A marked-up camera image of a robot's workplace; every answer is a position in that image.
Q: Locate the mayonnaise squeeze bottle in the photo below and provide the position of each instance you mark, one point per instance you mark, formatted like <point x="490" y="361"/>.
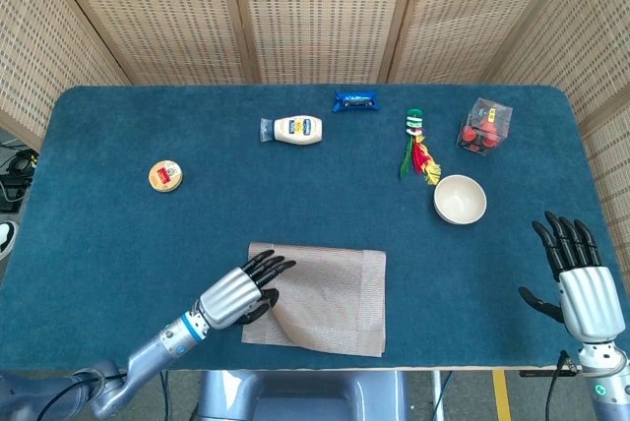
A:
<point x="295" y="130"/>

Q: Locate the round yellow tin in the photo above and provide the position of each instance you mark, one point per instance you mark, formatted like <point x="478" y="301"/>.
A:
<point x="166" y="176"/>

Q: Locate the blue felt table cover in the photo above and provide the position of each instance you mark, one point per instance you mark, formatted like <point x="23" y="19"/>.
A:
<point x="147" y="244"/>

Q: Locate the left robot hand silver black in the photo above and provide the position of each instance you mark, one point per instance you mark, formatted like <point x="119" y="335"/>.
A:
<point x="229" y="295"/>

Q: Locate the white bowl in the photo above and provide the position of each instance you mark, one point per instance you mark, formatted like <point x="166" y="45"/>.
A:
<point x="460" y="199"/>

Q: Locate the clear box with red toys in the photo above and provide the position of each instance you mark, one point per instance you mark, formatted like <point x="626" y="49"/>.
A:
<point x="485" y="128"/>

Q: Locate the beige woven placemat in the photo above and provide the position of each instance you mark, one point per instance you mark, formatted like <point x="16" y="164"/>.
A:
<point x="334" y="303"/>

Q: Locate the white shoe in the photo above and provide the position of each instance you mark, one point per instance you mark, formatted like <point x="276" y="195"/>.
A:
<point x="7" y="239"/>

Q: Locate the white table leg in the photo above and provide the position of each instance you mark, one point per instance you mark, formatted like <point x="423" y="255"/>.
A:
<point x="437" y="396"/>

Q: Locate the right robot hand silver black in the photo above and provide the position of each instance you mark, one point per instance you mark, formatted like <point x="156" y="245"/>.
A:
<point x="588" y="298"/>

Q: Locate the colourful feather shuttlecock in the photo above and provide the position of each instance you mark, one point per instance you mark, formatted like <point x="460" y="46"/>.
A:
<point x="419" y="153"/>

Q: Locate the blue snack packet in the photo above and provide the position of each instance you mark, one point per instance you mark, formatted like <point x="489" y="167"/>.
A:
<point x="355" y="101"/>

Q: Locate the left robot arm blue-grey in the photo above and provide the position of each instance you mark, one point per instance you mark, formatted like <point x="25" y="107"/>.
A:
<point x="147" y="357"/>

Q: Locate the blue-grey robot torso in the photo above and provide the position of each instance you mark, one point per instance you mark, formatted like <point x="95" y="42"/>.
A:
<point x="305" y="396"/>

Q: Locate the woven bamboo folding screen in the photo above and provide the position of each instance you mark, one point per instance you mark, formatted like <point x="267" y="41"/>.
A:
<point x="320" y="13"/>

